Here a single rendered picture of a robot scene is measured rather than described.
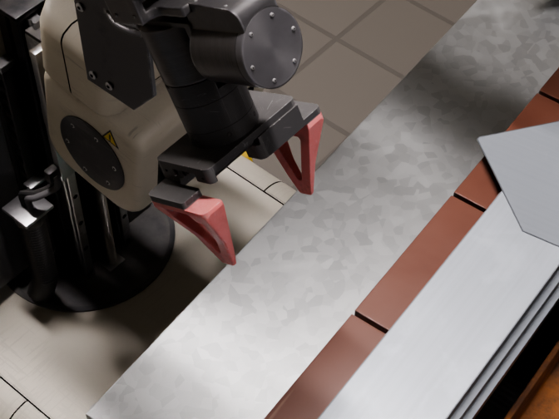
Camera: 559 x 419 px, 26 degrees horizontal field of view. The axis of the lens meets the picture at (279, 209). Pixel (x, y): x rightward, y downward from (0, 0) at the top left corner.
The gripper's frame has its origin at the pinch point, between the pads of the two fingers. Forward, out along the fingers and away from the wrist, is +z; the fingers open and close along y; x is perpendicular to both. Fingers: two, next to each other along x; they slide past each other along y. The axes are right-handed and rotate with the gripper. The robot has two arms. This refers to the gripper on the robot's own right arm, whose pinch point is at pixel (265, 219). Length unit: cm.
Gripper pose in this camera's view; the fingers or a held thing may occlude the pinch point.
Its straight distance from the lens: 99.2
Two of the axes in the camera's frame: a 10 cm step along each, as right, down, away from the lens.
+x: -6.8, -1.7, 7.2
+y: 6.5, -5.9, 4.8
